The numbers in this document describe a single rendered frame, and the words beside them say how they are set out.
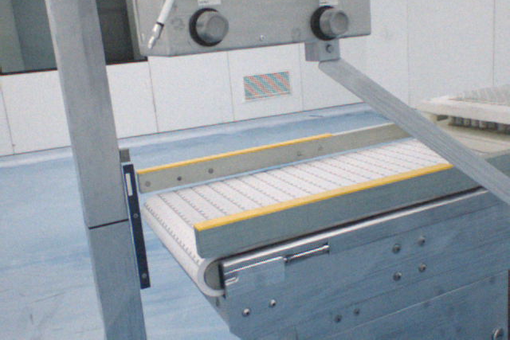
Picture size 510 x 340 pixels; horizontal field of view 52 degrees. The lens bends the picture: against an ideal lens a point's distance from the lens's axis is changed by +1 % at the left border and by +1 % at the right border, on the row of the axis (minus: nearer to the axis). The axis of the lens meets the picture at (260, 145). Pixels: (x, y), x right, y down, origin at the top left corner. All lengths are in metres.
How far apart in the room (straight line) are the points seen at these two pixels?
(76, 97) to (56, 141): 4.80
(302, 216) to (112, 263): 0.36
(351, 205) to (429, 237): 0.14
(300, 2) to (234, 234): 0.24
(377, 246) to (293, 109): 5.42
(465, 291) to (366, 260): 0.25
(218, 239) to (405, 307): 0.34
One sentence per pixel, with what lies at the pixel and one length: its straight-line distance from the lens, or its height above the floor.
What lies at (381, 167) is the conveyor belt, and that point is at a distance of 0.84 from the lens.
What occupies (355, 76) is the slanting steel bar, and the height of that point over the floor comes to 1.02.
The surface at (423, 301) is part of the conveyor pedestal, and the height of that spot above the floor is 0.68.
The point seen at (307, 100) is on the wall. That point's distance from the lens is 6.12.
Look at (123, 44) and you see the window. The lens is 5.52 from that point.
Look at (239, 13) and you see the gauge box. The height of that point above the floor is 1.10.
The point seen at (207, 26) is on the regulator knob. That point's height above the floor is 1.09.
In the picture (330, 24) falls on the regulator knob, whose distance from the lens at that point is 0.50.
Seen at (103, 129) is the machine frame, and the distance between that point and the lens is 0.78.
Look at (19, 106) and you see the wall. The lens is 5.54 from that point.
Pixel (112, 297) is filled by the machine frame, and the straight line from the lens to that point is 0.86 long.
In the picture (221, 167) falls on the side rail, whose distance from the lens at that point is 0.82.
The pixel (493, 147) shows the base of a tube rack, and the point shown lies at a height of 0.87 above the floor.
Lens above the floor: 1.09
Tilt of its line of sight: 13 degrees down
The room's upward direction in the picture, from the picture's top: 5 degrees counter-clockwise
